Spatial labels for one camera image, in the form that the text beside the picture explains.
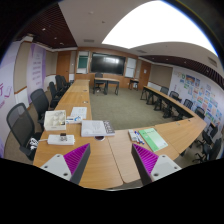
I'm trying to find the long right wooden table row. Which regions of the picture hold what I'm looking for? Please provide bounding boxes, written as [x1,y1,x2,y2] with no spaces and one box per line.
[141,86,206,154]

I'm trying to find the white paper sheet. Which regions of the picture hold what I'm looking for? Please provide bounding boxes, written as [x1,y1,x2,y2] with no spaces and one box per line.
[71,107,87,119]

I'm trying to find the white box with cups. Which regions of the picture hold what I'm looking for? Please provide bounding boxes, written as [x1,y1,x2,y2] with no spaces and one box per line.
[44,110,66,131]

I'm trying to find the white marker pen box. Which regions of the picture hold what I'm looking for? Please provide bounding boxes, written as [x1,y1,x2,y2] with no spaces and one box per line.
[128,129,139,143]

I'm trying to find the white grey book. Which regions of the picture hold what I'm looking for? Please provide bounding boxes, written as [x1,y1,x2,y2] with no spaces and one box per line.
[81,120,115,137]

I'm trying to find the white power strip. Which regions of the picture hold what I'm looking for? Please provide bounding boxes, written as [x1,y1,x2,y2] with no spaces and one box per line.
[47,134,75,145]

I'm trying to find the white charger cable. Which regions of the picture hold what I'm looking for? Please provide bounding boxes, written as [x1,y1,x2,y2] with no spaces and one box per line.
[28,137,49,151]

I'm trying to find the green notebook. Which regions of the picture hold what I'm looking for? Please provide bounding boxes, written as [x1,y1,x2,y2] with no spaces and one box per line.
[139,128,168,152]

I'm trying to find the black mesh office chair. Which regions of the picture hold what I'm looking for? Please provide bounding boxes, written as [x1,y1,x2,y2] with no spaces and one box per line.
[6,103,42,161]

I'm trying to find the black white charger plug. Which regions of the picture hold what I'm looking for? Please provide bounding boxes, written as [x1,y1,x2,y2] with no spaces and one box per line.
[60,133,67,141]

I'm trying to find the small white blue box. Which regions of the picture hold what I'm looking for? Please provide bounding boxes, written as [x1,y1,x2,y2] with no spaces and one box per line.
[66,116,82,124]

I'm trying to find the large black wall screen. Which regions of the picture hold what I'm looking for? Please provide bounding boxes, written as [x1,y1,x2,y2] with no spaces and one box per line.
[91,52,125,75]

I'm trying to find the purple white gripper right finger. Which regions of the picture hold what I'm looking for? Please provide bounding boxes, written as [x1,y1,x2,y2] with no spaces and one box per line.
[131,144,181,185]

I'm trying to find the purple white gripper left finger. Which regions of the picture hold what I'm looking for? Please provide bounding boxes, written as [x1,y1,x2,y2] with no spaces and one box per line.
[41,144,90,184]

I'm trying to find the dark front desk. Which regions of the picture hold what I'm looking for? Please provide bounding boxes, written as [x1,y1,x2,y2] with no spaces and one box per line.
[93,77,120,95]

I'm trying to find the white whiteboard right of screen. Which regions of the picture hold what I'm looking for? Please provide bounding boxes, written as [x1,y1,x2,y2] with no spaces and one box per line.
[125,58,136,78]

